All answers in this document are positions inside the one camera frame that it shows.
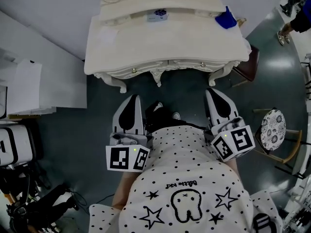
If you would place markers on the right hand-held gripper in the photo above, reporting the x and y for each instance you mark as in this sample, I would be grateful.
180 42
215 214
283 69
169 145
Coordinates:
240 139

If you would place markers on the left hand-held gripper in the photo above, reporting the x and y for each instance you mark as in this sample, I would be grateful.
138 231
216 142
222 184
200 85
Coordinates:
119 158

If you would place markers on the person's right forearm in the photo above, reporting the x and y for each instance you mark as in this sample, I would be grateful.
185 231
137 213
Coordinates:
233 165

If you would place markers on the person's left forearm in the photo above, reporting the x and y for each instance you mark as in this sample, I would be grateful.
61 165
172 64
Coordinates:
124 193

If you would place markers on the white ornate dressing table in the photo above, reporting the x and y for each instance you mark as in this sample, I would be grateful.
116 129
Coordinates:
165 42

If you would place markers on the person's left white shoe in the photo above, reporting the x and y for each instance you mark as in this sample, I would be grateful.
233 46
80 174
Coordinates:
159 105

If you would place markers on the person's white shoe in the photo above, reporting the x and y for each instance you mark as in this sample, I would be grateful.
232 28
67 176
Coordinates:
176 116
159 105

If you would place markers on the black trousers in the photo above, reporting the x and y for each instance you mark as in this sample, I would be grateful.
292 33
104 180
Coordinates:
165 120

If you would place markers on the person's right white shoe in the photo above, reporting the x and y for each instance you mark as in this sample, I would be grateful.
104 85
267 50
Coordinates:
176 116

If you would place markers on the dark brown stool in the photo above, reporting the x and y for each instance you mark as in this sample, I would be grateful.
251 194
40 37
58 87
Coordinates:
249 64

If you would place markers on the floral round seat cushion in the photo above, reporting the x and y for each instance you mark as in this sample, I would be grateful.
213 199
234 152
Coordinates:
273 130

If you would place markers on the white polka-dot shirt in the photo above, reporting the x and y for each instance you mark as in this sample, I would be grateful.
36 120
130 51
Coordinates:
184 159

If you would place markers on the white paper sheet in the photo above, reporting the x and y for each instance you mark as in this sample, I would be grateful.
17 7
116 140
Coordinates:
109 36

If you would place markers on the blue cloth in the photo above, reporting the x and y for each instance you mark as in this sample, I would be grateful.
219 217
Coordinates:
226 19

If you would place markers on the white cabinet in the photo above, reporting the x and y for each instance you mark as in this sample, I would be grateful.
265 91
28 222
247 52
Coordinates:
29 86

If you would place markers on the small box with blue print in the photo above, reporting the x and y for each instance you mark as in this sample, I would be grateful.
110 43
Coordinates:
156 16

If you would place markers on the white case with black band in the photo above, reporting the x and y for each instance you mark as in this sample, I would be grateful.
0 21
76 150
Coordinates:
19 144

